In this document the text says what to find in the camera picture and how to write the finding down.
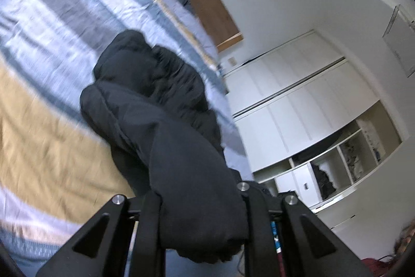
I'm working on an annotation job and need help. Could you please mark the black puffer down coat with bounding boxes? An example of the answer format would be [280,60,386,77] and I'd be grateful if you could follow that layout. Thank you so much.
[80,30,248,264]

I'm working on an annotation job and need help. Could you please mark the dark clothes in shelf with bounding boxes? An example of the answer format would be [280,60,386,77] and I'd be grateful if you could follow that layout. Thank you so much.
[313,166,337,200]

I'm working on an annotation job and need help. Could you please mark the white sliding wardrobe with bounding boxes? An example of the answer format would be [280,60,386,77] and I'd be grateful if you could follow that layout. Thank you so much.
[225,32,378,172]

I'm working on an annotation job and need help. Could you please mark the white open shelf unit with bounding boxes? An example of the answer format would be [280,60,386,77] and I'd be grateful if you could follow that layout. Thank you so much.
[254,101,402,212]

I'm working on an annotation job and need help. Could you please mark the striped duvet cover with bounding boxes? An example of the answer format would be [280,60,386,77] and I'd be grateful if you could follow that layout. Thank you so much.
[1,0,253,276]

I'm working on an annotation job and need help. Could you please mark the wall switch plate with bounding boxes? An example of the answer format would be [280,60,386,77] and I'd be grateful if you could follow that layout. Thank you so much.
[228,57,237,67]

